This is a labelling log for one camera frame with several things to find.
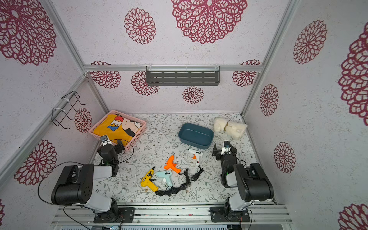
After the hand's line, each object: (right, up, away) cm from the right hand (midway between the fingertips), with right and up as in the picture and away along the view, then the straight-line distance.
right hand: (223, 143), depth 89 cm
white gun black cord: (-18, -20, -4) cm, 27 cm away
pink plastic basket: (-56, +5, +8) cm, 57 cm away
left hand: (-71, 0, +3) cm, 71 cm away
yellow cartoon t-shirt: (-73, +10, +14) cm, 75 cm away
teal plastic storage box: (-16, +3, +18) cm, 24 cm away
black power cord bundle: (-32, -25, -10) cm, 42 cm away
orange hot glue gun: (-33, -14, +1) cm, 36 cm away
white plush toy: (+9, +9, +8) cm, 15 cm away
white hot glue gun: (-17, -9, +5) cm, 20 cm away
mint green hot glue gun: (-35, -19, -4) cm, 40 cm away
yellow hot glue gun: (-47, -22, -6) cm, 52 cm away
